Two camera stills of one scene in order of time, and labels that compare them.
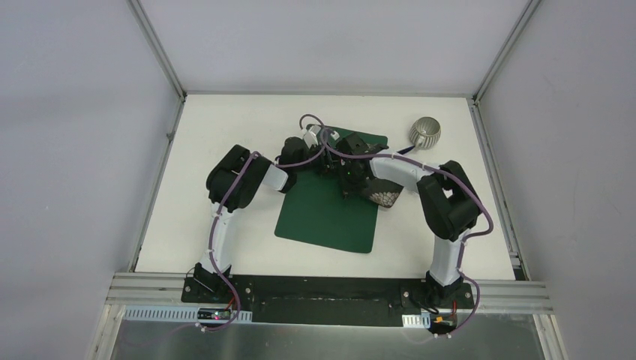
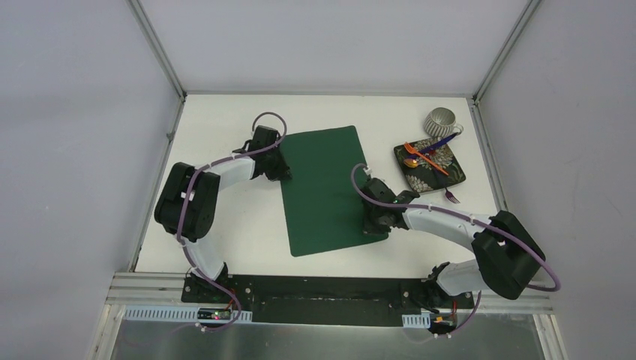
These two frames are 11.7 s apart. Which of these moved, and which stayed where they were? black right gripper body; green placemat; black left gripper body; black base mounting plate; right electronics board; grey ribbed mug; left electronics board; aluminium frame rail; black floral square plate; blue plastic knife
Moved: blue plastic knife; black left gripper body; grey ribbed mug; black floral square plate; black right gripper body; green placemat
Stayed: left electronics board; aluminium frame rail; right electronics board; black base mounting plate
